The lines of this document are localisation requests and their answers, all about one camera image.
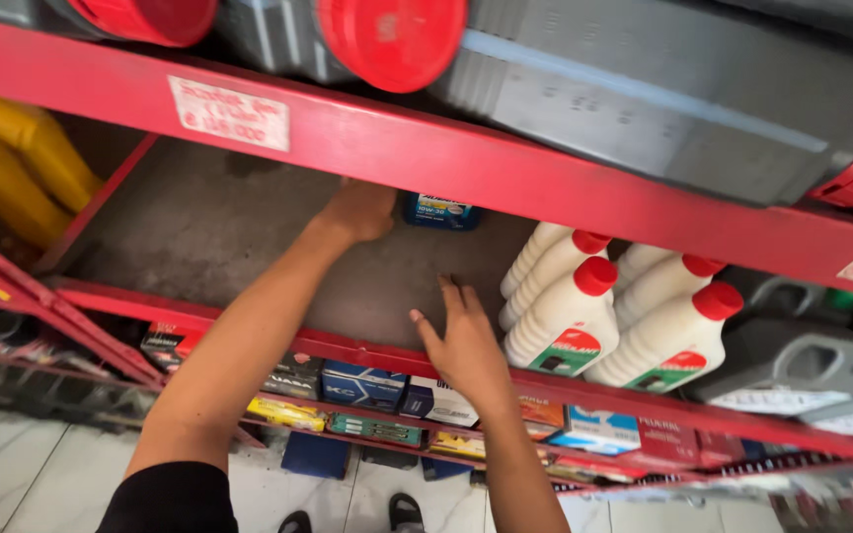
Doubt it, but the orange box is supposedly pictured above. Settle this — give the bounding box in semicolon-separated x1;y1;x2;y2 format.
518;395;567;442

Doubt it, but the white and light-blue box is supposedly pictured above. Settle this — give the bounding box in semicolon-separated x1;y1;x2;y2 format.
547;405;643;457

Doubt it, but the white and blue box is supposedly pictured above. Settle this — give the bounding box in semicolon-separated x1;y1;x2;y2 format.
400;375;480;429

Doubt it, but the blue oil bottle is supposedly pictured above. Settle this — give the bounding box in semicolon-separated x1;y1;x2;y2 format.
404;192;484;231

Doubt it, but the black and red box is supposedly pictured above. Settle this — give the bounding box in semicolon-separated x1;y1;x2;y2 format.
140;321;206;373

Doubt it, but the red metal shelf rack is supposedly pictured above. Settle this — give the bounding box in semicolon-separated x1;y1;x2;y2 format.
0;15;853;504

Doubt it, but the large grey jerrycan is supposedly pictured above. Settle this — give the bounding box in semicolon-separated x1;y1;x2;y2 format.
430;0;853;210

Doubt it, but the grey jug with handle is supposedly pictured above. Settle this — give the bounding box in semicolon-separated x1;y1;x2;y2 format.
684;318;853;417

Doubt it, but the person's right hand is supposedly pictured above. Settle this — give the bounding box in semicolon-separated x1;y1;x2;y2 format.
409;275;521;416

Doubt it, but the grey jerrycan with red cap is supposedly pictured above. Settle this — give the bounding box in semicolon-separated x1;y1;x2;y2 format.
0;0;219;48
215;0;469;95

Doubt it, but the yellow box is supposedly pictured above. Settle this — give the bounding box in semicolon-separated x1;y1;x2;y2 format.
246;397;327;433
429;431;487;460

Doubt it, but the dark blue box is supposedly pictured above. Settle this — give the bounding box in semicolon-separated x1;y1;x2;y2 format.
280;431;354;481

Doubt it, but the group of white red-capped bottles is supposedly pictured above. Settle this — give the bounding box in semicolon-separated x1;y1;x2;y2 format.
498;222;745;392

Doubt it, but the person's left hand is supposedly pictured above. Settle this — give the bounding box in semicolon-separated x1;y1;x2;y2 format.
315;181;398;246

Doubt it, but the person's black sleeve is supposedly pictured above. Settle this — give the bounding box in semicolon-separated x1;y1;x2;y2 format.
96;462;239;533

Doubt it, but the red side rack with goods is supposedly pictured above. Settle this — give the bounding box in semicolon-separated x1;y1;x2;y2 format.
0;221;170;434

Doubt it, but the green box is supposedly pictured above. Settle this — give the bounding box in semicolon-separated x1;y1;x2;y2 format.
328;412;425;448

